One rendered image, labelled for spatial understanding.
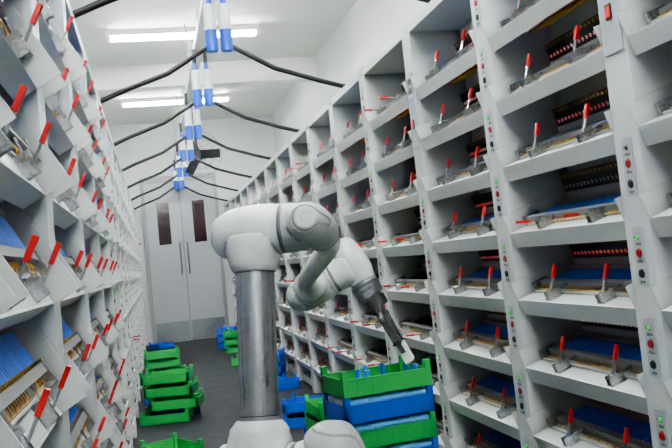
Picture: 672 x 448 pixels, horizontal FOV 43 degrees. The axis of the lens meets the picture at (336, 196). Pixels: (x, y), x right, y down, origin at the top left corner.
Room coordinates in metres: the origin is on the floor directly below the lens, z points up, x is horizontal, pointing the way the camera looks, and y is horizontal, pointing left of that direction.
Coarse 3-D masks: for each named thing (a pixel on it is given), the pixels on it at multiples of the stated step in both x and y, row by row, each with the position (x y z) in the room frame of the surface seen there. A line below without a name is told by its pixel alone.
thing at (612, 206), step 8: (576, 208) 2.15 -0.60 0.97; (584, 208) 2.09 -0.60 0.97; (608, 208) 1.99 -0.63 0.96; (616, 208) 1.95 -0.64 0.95; (528, 216) 2.41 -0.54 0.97; (536, 216) 2.35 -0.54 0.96; (560, 216) 2.22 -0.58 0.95; (576, 216) 2.14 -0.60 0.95; (584, 216) 2.07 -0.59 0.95; (528, 224) 2.38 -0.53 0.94
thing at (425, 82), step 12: (468, 36) 2.97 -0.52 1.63; (456, 48) 3.11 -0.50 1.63; (468, 48) 2.68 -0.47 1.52; (456, 60) 2.68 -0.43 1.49; (468, 60) 2.60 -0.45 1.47; (420, 72) 3.11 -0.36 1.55; (432, 72) 2.93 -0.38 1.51; (444, 72) 2.81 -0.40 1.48; (456, 72) 2.72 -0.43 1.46; (468, 72) 2.92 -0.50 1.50; (420, 84) 3.11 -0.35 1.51; (432, 84) 2.94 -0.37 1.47; (444, 84) 2.86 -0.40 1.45; (420, 96) 3.09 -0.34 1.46
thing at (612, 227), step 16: (576, 192) 2.37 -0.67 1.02; (592, 192) 2.29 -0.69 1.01; (528, 208) 2.44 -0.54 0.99; (544, 208) 2.45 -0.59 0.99; (512, 224) 2.43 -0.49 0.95; (560, 224) 2.18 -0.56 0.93; (576, 224) 2.06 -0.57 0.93; (592, 224) 1.97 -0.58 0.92; (608, 224) 1.90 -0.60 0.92; (624, 224) 1.84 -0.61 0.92; (528, 240) 2.33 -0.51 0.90; (544, 240) 2.24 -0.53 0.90; (560, 240) 2.16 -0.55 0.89; (576, 240) 2.08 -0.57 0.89; (592, 240) 2.00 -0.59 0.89; (608, 240) 1.94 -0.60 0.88
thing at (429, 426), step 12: (432, 420) 2.71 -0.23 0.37; (360, 432) 2.62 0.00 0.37; (372, 432) 2.64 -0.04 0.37; (384, 432) 2.65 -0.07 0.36; (396, 432) 2.67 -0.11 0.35; (408, 432) 2.68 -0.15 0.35; (420, 432) 2.70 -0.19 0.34; (432, 432) 2.71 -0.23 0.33; (372, 444) 2.64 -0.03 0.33; (384, 444) 2.65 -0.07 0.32
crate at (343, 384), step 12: (324, 372) 2.78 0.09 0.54; (336, 372) 2.81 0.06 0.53; (348, 372) 2.83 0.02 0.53; (372, 372) 2.86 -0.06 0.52; (396, 372) 2.67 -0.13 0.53; (408, 372) 2.69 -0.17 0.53; (420, 372) 2.70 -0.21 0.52; (324, 384) 2.77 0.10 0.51; (336, 384) 2.66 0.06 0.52; (348, 384) 2.62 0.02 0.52; (360, 384) 2.63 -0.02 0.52; (372, 384) 2.65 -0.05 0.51; (384, 384) 2.66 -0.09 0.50; (396, 384) 2.67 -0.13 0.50; (408, 384) 2.69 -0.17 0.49; (420, 384) 2.70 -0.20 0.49; (348, 396) 2.62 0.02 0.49
